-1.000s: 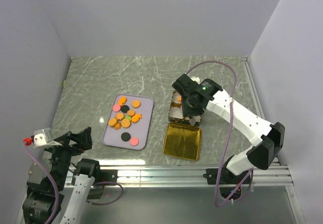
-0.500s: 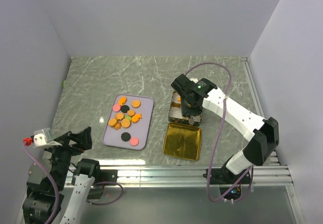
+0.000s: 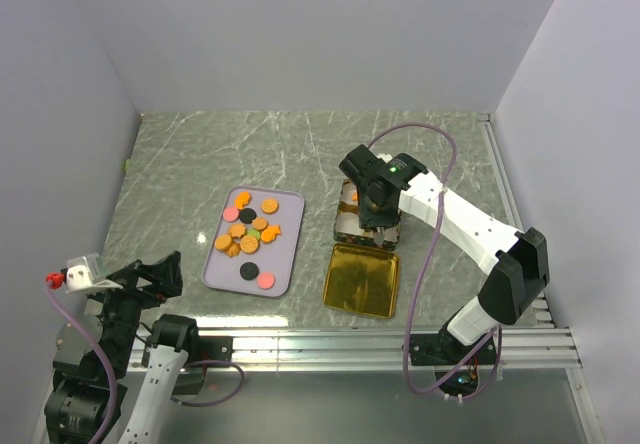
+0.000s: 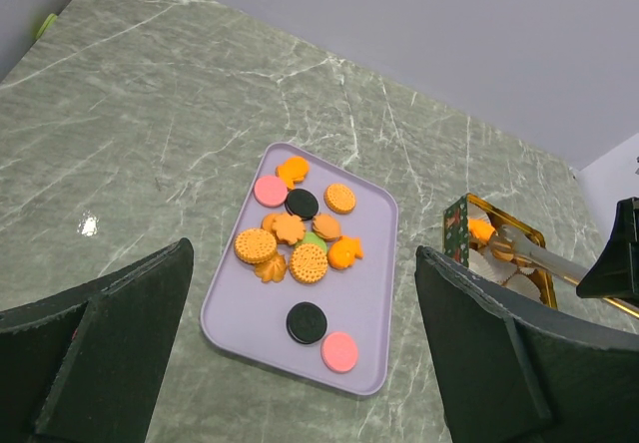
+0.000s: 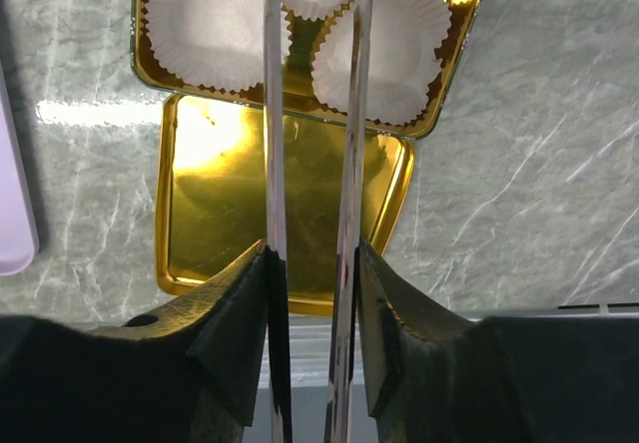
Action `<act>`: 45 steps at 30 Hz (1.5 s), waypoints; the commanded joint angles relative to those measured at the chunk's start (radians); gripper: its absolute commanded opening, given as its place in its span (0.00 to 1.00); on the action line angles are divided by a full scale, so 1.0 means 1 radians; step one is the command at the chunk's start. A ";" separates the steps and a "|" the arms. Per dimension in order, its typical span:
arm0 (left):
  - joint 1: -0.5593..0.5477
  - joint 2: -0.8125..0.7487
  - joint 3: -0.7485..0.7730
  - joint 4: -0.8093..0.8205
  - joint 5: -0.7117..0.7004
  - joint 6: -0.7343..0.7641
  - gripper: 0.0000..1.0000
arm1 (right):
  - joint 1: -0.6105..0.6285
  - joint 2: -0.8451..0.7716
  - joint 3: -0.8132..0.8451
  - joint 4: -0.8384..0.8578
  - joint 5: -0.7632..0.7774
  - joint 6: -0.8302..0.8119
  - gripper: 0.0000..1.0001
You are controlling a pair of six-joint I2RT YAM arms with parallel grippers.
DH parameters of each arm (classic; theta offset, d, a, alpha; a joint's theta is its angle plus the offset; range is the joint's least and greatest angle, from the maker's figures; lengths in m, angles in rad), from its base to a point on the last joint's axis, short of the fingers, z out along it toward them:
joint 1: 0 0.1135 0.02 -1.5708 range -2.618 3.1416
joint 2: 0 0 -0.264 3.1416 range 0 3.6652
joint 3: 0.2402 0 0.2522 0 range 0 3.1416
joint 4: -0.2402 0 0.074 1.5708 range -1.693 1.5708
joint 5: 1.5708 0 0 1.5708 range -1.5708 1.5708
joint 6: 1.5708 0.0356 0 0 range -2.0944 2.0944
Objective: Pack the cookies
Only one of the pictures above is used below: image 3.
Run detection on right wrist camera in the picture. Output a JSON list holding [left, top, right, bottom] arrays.
[[376, 153, 393, 163]]

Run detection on gold tin lid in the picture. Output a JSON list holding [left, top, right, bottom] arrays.
[[323, 243, 400, 319]]

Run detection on round tan biscuit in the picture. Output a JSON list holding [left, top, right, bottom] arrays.
[[240, 235, 260, 254], [213, 234, 234, 252], [261, 198, 279, 214]]

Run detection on pink sandwich cookie bottom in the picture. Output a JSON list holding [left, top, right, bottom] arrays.
[[256, 272, 276, 290]]

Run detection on black sandwich cookie bottom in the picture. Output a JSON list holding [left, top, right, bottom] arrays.
[[239, 262, 260, 281]]

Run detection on orange round cookie middle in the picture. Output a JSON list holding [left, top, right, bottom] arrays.
[[252, 217, 268, 231]]

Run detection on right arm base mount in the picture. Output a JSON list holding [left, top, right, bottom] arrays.
[[408, 328, 503, 403]]

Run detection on black sandwich cookie top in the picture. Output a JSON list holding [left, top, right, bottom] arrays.
[[238, 207, 257, 224]]

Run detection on purple cable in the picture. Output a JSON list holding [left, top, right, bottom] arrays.
[[44, 278, 120, 444], [366, 122, 501, 404]]

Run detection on orange flower cookie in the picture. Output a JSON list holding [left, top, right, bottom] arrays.
[[228, 222, 247, 239]]

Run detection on purple plastic tray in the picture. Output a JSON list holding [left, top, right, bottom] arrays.
[[202, 186, 305, 298]]

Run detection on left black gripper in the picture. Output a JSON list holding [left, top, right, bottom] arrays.
[[90, 249, 181, 375]]

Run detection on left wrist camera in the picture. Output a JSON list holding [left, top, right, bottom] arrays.
[[45, 253, 123, 295]]

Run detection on pink sandwich cookie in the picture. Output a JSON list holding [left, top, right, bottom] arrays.
[[222, 206, 239, 222], [256, 272, 276, 290]]

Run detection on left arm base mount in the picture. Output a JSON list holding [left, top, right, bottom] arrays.
[[173, 336, 233, 398]]

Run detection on green cookie tin box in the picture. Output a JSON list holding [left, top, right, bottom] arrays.
[[333, 179, 401, 251]]

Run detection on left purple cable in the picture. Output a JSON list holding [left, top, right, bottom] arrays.
[[44, 278, 120, 444]]

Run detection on orange swirl cookie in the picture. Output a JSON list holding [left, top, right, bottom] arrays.
[[224, 242, 241, 258]]

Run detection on white paper cup four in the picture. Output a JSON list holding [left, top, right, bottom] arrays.
[[335, 213, 362, 235]]

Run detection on pink sandwich cookie top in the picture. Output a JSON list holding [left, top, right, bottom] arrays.
[[222, 206, 239, 222]]

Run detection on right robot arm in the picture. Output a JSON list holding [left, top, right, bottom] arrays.
[[339, 145, 549, 363]]

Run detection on round tan biscuit top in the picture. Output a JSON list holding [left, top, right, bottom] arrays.
[[261, 198, 279, 214]]

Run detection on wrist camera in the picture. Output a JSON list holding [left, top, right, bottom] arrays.
[[45, 253, 123, 295], [376, 153, 393, 163]]

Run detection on metal tongs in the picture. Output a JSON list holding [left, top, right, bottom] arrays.
[[372, 227, 385, 248]]

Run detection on orange fish cookie top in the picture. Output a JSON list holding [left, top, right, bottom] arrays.
[[234, 191, 252, 211]]

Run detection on aluminium rail frame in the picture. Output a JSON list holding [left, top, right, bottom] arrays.
[[100, 111, 602, 443]]

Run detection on black sandwich cookie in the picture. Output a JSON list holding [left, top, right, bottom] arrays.
[[238, 207, 257, 224], [239, 262, 260, 281]]

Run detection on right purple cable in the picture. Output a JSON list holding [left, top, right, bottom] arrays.
[[366, 122, 501, 404]]

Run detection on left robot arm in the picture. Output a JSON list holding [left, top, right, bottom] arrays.
[[44, 251, 201, 443]]

